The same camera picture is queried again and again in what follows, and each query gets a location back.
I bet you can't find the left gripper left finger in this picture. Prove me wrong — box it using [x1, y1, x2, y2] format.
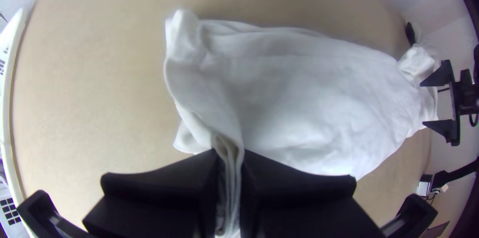
[82, 148, 222, 238]

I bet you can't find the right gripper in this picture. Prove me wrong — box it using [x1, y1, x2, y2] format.
[419, 59, 479, 147]

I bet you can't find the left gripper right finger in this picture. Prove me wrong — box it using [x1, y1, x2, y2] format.
[239, 149, 387, 238]

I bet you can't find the white laundry basket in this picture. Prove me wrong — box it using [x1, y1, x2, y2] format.
[0, 7, 30, 238]

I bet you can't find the white t-shirt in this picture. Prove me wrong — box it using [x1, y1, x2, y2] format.
[163, 7, 439, 238]

